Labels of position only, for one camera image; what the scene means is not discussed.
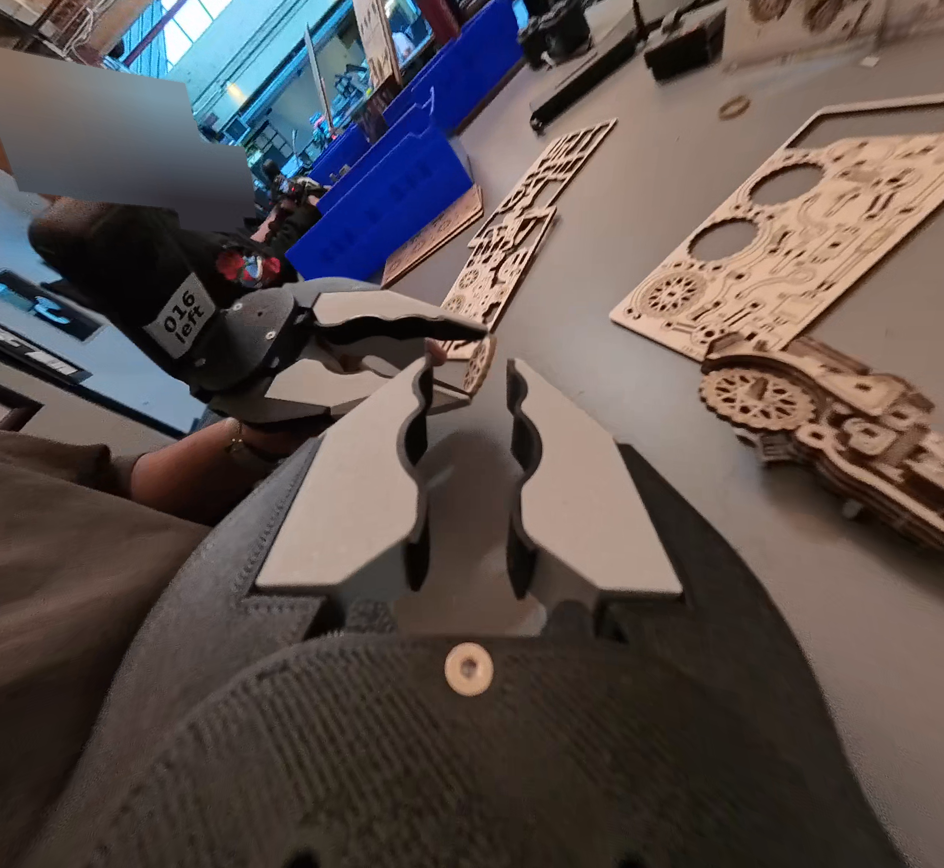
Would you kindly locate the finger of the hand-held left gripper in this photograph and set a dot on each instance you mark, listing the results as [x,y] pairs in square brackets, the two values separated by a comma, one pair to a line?
[361,300]
[324,385]

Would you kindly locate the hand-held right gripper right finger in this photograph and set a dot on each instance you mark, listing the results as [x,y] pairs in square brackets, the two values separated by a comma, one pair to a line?
[590,514]

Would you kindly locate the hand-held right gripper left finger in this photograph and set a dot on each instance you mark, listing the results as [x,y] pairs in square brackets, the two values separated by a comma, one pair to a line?
[346,499]

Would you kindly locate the round wooden spoked wheel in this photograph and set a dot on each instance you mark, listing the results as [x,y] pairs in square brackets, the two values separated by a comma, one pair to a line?
[479,366]

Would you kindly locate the wooden model car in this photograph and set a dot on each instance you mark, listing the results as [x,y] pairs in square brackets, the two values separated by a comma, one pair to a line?
[833,410]

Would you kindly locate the person's left forearm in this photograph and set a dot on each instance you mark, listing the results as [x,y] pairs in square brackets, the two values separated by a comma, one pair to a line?
[192,469]

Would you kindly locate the grey desk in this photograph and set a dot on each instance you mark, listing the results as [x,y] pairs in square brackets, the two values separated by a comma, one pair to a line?
[627,219]

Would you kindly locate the person's left hand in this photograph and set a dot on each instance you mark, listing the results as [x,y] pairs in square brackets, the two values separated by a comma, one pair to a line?
[436,353]

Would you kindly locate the blue plastic bin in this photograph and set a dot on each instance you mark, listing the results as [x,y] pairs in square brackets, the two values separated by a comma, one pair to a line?
[479,56]
[391,134]
[383,211]

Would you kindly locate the dark wooden puzzle sheet stack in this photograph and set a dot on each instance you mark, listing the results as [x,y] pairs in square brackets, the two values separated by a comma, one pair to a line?
[435,233]

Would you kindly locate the wooden puzzle sheet cut out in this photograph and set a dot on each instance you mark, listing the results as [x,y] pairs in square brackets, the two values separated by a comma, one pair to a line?
[509,270]

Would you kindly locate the upright wooden board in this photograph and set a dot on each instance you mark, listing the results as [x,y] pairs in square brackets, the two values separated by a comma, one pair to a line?
[372,12]

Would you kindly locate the wooden puzzle sheet round holes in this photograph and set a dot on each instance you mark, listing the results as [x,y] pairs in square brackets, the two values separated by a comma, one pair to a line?
[811,307]

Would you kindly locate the long black bar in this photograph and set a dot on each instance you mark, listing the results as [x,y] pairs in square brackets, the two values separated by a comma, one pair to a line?
[582,82]

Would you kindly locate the black charger device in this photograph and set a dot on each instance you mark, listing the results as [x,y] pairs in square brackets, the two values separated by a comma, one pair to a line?
[553,34]

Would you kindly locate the small black box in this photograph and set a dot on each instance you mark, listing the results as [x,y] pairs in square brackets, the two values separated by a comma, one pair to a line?
[686,45]

